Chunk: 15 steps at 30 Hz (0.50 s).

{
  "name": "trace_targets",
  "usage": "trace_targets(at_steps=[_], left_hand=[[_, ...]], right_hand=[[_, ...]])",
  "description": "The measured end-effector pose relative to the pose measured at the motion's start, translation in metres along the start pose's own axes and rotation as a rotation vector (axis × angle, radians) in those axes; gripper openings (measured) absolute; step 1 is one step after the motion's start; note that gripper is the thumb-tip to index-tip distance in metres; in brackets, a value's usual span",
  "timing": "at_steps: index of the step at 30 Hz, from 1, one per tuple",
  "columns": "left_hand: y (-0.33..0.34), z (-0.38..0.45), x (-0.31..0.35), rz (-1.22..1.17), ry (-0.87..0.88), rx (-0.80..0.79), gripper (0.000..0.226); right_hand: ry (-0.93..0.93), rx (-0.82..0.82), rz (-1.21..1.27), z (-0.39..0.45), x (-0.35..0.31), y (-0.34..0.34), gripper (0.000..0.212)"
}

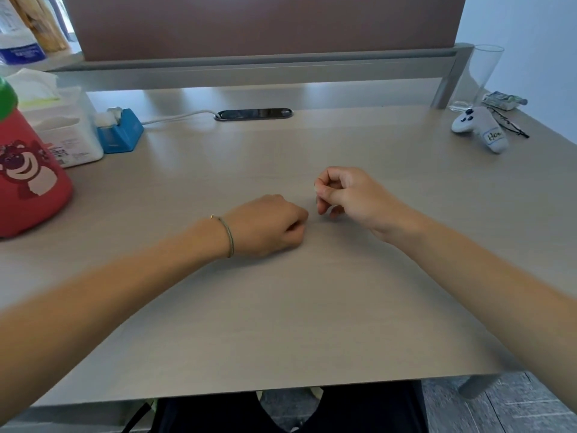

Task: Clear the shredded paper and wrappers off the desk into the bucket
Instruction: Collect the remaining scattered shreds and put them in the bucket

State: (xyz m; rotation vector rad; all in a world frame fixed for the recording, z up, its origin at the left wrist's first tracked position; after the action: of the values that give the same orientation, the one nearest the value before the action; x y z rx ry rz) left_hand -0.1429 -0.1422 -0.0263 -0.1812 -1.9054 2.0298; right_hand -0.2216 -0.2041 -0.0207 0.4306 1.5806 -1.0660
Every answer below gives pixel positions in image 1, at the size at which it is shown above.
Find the black eyeglasses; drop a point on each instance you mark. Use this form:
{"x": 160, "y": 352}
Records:
{"x": 511, "y": 123}

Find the person's left hand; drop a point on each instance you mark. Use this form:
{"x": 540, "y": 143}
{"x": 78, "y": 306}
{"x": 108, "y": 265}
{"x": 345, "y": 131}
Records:
{"x": 263, "y": 227}

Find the person's black trousers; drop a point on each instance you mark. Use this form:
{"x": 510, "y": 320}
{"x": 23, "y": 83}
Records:
{"x": 360, "y": 410}

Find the white and green tube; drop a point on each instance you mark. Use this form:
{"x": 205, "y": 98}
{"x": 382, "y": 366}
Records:
{"x": 502, "y": 100}

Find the blue tape dispenser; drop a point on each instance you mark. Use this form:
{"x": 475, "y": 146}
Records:
{"x": 119, "y": 132}

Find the white bottle blue label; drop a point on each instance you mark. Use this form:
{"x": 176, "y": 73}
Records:
{"x": 18, "y": 45}

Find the clear bag of snacks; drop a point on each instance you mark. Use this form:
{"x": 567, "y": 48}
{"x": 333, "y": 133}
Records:
{"x": 45, "y": 22}

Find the clear drinking glass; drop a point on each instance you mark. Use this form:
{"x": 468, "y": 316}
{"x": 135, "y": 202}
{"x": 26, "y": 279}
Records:
{"x": 484, "y": 72}

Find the white game controller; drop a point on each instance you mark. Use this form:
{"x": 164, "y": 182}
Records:
{"x": 480, "y": 123}

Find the person's right hand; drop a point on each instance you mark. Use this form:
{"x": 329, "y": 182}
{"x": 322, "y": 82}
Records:
{"x": 360, "y": 198}

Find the person's right forearm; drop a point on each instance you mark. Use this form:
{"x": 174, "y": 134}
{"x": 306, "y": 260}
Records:
{"x": 487, "y": 279}

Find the red bear bottle green lid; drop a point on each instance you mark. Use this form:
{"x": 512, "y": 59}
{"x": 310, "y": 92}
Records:
{"x": 27, "y": 175}

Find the person's left thumb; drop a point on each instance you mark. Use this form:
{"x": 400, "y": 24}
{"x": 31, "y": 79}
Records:
{"x": 295, "y": 238}

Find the brown desk partition panel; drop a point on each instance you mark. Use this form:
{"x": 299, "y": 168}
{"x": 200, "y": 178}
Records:
{"x": 266, "y": 24}

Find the person's left forearm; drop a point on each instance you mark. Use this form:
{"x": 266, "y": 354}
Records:
{"x": 112, "y": 306}

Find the person's right thumb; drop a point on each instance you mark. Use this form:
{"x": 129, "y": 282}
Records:
{"x": 329, "y": 193}

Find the white tissue box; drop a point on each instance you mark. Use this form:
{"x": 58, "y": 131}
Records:
{"x": 63, "y": 126}

